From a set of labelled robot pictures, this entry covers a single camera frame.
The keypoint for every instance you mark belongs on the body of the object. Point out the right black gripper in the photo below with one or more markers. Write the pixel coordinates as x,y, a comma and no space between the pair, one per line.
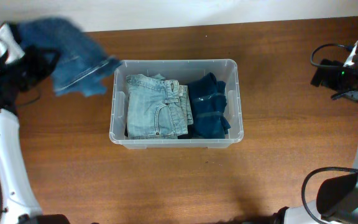
329,78

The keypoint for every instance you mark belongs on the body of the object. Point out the black taped cloth bundle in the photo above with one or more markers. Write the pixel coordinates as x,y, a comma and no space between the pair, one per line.
189,134

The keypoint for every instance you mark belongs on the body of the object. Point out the light blue jeans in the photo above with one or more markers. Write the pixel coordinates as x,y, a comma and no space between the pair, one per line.
158,108

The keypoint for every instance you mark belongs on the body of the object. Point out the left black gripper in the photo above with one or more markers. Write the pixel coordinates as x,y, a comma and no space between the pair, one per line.
42,62

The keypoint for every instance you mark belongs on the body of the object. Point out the clear plastic storage bin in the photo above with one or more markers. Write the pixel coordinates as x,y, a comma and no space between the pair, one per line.
185,71

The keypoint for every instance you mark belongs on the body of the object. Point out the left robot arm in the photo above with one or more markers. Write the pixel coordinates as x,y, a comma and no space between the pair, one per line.
18,203

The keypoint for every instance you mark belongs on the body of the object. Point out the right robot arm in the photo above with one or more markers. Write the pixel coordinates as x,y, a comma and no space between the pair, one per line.
337,198

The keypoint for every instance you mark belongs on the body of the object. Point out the teal blue taped cloth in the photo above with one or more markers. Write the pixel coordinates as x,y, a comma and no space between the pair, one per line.
208,103

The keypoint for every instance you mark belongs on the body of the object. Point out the dark blue jeans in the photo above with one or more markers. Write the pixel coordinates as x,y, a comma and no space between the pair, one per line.
82,64

